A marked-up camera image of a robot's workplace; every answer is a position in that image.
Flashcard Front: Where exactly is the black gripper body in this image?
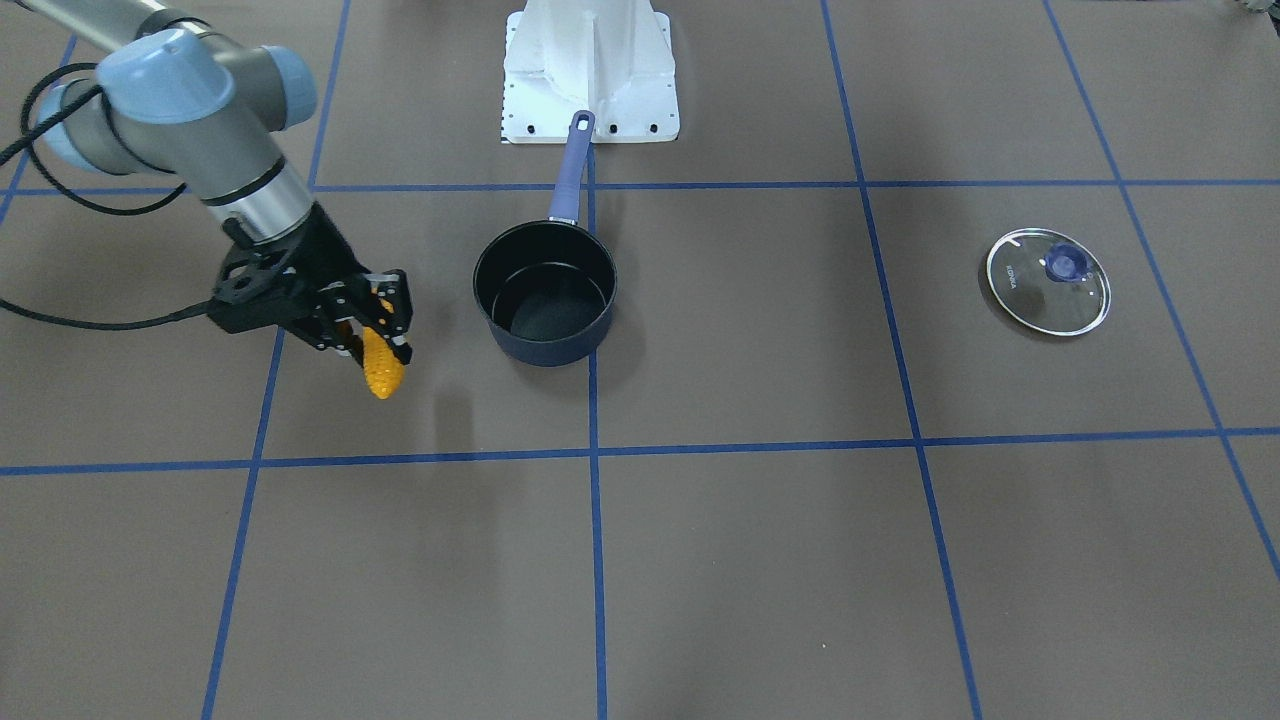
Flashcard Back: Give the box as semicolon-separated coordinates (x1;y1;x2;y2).
207;202;371;338

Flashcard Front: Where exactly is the yellow corn cob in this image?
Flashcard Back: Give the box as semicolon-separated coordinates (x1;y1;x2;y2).
346;293;406;400

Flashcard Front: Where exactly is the glass lid with blue knob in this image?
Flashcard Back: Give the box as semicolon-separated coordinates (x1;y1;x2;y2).
986;228;1114;337

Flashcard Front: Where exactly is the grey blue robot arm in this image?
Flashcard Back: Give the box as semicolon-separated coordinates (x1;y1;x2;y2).
22;1;412;370

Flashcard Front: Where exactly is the blue saucepan with long handle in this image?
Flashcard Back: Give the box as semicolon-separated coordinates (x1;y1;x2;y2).
472;110;618;368

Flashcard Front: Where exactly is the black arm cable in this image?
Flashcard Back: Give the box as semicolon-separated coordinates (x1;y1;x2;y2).
0;60;216;331

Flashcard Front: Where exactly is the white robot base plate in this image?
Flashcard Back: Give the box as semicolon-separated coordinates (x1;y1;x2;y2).
500;1;681;145

